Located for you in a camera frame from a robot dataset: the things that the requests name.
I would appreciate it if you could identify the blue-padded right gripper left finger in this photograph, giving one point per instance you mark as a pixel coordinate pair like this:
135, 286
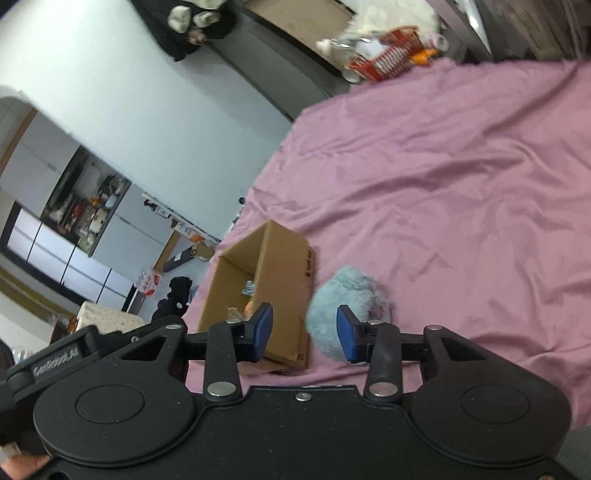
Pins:
228, 344

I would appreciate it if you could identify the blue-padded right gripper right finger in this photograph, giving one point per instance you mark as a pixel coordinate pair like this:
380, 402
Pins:
380, 346

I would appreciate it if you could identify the blue tissue packet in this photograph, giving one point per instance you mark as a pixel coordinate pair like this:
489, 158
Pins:
249, 289

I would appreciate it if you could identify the fluffy grey-blue plush toy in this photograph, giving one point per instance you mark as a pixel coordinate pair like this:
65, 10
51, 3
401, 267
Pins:
351, 287

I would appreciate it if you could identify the brown cardboard box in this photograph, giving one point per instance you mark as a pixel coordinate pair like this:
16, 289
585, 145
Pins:
281, 263

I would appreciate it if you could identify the purple bed sheet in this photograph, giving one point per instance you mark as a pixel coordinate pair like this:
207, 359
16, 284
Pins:
464, 191

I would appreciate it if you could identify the orange bottle beside basket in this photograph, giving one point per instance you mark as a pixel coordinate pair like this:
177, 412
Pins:
424, 57

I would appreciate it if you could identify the red plastic basket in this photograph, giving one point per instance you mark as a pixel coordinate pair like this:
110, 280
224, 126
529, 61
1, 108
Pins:
401, 45

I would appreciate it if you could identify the clothes hanging on door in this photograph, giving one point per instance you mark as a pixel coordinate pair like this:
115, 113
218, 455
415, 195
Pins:
181, 27

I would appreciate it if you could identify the framed board leaning on wall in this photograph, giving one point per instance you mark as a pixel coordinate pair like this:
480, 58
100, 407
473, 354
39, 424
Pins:
303, 23

